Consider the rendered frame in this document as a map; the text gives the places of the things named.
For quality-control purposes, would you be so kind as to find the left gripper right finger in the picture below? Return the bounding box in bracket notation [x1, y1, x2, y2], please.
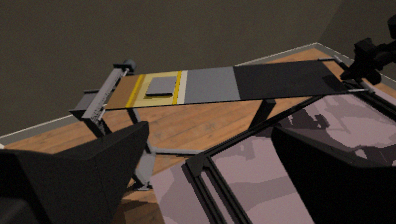
[271, 126, 396, 224]

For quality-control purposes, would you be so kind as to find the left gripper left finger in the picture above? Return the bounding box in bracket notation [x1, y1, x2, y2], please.
[0, 121, 149, 224]

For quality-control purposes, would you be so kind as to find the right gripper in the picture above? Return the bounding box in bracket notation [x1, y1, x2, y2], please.
[340, 40, 396, 86]

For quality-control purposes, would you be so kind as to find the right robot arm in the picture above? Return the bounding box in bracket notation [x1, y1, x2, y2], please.
[354, 14, 396, 56]

